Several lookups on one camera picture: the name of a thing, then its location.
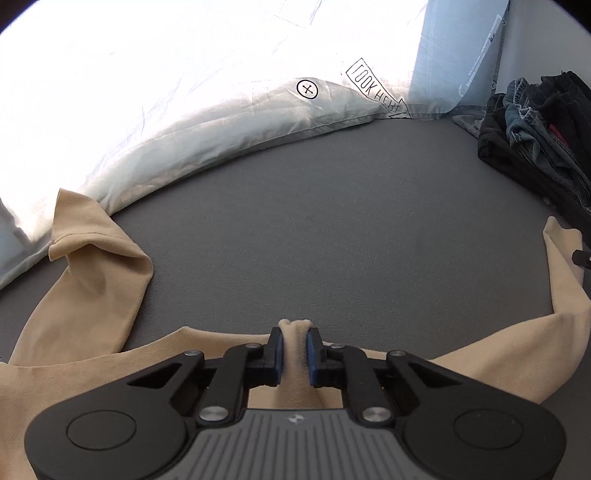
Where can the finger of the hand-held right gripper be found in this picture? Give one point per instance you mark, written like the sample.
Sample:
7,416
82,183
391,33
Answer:
582,258

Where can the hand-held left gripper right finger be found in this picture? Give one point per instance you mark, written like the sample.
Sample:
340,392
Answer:
311,357

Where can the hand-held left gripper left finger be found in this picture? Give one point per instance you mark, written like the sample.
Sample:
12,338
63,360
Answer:
277,357

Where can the beige garment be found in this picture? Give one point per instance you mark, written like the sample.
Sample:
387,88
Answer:
83,286

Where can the red cloth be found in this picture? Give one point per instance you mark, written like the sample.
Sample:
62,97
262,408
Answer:
555,133

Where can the black folded garment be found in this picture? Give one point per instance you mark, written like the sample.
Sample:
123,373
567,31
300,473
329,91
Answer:
496,147

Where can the blue jeans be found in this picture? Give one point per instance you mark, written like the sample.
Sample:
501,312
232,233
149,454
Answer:
531,124

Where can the grey cloth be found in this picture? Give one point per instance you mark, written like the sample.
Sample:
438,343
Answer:
468,123

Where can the large white printed pillow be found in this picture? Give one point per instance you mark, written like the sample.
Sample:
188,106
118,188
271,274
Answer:
184,92

